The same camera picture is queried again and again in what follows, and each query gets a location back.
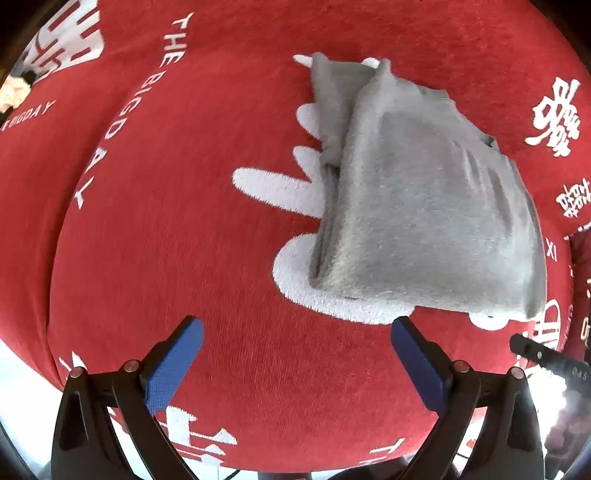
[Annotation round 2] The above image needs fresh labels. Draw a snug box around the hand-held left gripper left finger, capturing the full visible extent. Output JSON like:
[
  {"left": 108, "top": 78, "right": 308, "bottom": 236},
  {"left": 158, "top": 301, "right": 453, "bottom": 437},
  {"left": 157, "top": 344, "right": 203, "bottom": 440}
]
[{"left": 52, "top": 315, "right": 205, "bottom": 480}]

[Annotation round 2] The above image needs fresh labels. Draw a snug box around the red printed cloth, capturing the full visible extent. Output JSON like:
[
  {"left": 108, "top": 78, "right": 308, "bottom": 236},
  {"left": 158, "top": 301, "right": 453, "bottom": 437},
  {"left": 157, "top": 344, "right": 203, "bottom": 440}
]
[{"left": 566, "top": 222, "right": 591, "bottom": 361}]

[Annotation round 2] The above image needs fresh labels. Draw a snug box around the red printed blanket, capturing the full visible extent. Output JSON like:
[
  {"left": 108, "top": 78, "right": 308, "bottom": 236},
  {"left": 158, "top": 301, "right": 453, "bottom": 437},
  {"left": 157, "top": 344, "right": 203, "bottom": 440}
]
[{"left": 0, "top": 0, "right": 591, "bottom": 475}]

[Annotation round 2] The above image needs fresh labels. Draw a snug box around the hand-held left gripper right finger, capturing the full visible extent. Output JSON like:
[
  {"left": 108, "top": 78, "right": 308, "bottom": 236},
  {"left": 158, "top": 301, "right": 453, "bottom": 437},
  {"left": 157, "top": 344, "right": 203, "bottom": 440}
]
[{"left": 390, "top": 316, "right": 548, "bottom": 480}]

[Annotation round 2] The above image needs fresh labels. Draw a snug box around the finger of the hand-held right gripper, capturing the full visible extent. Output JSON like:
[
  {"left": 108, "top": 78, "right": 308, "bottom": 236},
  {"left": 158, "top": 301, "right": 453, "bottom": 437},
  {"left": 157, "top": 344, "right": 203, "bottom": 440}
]
[{"left": 509, "top": 333, "right": 591, "bottom": 385}]

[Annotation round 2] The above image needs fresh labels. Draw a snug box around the cream cloth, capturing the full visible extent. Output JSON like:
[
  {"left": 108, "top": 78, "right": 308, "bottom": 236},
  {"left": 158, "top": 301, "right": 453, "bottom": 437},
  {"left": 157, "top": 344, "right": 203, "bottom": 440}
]
[{"left": 0, "top": 76, "right": 31, "bottom": 114}]

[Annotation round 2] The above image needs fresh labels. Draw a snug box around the grey sweater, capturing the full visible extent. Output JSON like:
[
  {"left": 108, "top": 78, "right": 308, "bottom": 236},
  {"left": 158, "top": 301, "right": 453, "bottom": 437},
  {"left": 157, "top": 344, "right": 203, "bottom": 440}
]
[{"left": 307, "top": 52, "right": 548, "bottom": 322}]

